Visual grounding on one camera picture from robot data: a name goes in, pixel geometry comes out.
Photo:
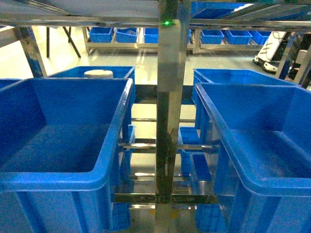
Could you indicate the blue shelf container left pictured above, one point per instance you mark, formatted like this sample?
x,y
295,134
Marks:
x,y
59,153

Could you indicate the blue shelf container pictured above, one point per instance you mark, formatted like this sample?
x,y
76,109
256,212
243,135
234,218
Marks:
x,y
263,175
59,153

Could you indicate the blue shelf container right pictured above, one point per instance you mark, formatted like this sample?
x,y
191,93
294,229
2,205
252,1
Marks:
x,y
263,175

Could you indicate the blue container rear left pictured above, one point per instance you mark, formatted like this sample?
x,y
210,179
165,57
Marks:
x,y
126,72

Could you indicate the white round lid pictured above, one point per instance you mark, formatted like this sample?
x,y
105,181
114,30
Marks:
x,y
98,73

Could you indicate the blue container rear right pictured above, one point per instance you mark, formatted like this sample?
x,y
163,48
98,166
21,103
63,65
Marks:
x,y
229,76

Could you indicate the white mobile robot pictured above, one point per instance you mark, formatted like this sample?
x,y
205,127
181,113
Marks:
x,y
273,46

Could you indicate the steel vertical shelf post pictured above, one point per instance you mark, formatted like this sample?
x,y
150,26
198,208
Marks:
x,y
173,32

